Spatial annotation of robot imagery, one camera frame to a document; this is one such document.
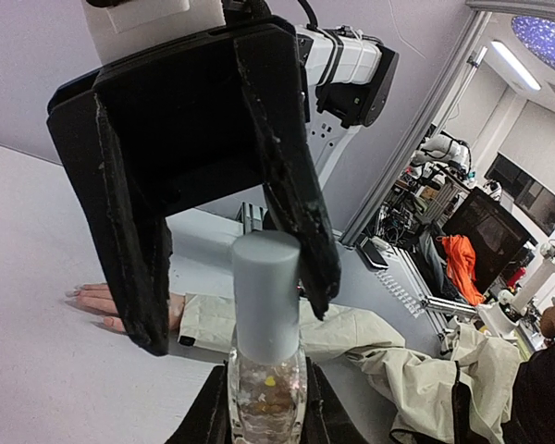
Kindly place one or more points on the aluminium enclosure post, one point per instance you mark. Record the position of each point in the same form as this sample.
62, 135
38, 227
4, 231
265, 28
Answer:
438, 91

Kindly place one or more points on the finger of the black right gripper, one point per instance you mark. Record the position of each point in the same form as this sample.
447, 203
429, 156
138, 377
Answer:
116, 187
272, 90

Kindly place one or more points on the beige sleeved forearm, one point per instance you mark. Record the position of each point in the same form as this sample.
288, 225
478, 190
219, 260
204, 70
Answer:
420, 386

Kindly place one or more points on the clear nail polish bottle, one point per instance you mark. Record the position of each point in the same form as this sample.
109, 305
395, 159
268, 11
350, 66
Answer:
266, 403

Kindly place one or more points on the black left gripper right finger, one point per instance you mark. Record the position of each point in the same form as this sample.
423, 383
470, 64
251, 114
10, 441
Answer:
326, 420

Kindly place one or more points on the black background monitor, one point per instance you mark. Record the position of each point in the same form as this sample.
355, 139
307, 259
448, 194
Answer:
496, 236

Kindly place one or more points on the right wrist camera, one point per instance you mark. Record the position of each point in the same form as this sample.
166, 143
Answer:
123, 28

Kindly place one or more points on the mannequin hand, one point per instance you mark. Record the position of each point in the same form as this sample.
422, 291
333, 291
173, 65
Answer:
96, 298

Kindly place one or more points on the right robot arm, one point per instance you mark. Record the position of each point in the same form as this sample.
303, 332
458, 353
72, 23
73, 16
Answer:
347, 73

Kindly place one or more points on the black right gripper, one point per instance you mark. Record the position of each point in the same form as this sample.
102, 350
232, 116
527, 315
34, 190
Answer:
180, 104

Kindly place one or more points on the ceiling light fixture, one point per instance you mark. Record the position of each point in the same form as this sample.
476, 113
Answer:
512, 60

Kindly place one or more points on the orange cloth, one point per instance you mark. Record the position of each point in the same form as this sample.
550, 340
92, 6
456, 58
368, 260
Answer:
461, 267

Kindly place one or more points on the white nail polish cap brush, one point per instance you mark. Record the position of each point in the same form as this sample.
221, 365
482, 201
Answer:
265, 279

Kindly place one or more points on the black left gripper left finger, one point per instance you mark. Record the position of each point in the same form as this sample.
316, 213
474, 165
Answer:
206, 420

